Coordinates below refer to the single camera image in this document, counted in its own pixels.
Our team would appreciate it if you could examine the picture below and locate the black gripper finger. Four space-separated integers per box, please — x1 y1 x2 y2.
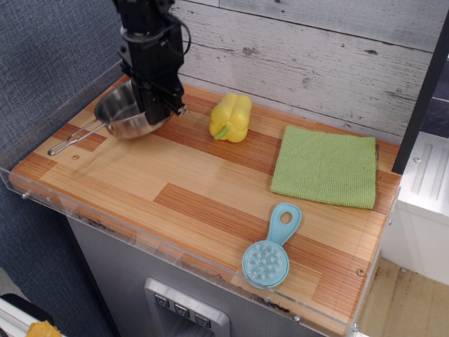
144 92 171 125
131 79 149 112

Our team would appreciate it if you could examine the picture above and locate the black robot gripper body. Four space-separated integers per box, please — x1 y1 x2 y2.
119 29 187 115

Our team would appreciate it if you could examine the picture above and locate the stainless steel pot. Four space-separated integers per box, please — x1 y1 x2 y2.
48 81 173 156

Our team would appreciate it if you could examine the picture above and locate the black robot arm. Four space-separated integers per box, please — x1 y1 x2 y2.
114 1 192 125

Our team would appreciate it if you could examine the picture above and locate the yellow toy bell pepper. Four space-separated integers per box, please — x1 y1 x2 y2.
209 93 253 143

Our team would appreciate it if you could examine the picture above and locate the grey toy fridge cabinet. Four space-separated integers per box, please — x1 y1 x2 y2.
69 218 356 336

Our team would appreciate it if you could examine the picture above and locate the light blue scrubbing brush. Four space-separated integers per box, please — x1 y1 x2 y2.
242 203 302 289

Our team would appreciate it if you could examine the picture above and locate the green knitted cloth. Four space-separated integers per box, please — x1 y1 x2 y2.
270 126 377 209

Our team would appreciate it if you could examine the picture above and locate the clear acrylic table guard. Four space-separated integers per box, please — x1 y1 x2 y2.
1 70 400 326

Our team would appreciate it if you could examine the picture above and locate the yellow object bottom left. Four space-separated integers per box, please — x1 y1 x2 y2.
25 321 62 337

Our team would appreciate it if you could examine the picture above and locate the white side cabinet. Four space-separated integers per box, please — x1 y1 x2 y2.
380 132 448 284

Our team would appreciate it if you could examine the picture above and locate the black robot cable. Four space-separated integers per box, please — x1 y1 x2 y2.
167 13 192 57

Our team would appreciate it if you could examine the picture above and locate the black right frame post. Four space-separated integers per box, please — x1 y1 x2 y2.
391 13 448 174

